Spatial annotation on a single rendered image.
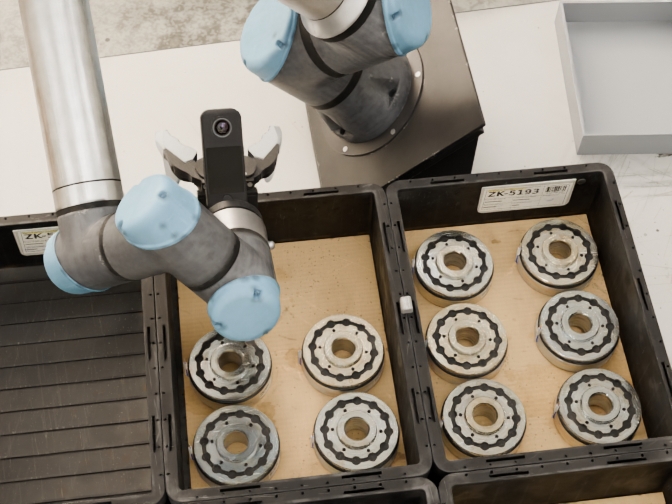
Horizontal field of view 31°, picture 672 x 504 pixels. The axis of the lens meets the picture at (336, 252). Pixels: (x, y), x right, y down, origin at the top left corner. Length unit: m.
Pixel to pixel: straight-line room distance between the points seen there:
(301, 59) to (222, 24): 1.39
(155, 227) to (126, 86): 0.79
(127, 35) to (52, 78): 1.65
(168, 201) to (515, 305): 0.58
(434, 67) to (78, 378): 0.64
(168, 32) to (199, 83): 1.02
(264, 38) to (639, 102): 0.67
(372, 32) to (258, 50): 0.17
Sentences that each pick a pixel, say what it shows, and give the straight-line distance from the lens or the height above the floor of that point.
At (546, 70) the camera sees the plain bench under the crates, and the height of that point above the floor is 0.70.
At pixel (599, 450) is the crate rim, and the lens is 1.44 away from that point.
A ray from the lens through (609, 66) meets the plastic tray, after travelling 2.05.
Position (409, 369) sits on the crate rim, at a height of 0.93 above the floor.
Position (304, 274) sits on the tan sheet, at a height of 0.83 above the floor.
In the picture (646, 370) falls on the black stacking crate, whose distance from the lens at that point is 1.55.
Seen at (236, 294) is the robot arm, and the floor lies 1.15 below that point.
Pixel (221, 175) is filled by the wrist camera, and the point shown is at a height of 1.09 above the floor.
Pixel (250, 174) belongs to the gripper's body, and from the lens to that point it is 1.43.
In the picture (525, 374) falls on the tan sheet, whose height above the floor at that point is 0.83.
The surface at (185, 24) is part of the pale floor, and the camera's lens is 3.00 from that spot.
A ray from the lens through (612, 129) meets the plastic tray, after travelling 1.97.
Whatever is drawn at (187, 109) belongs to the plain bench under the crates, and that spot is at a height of 0.70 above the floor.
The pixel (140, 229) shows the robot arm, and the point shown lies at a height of 1.21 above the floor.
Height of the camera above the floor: 2.23
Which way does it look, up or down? 59 degrees down
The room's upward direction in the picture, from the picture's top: 3 degrees clockwise
